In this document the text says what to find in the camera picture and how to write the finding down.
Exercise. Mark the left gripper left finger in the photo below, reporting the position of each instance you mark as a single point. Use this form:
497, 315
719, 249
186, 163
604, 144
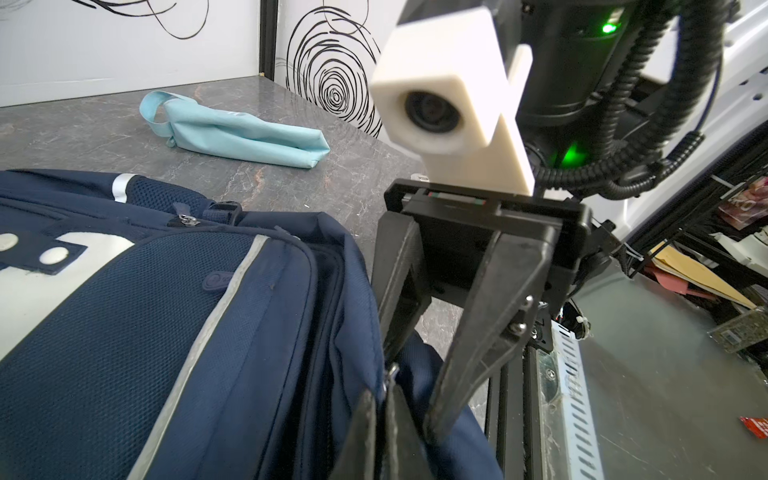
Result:
357, 458

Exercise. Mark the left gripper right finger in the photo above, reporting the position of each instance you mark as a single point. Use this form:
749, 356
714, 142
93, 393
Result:
404, 457

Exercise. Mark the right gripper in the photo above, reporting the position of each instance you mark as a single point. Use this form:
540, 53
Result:
509, 259

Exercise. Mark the navy blue student backpack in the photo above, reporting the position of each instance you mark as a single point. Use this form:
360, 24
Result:
150, 332

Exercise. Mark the light blue fabric pouch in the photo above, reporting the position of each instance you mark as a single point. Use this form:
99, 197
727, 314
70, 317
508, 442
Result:
185, 124

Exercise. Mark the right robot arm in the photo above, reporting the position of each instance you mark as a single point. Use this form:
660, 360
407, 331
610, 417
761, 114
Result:
519, 111

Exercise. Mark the white slotted cable duct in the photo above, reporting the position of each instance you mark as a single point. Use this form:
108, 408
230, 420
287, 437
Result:
581, 445

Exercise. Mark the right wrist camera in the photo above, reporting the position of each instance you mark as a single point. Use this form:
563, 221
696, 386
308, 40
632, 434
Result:
447, 87

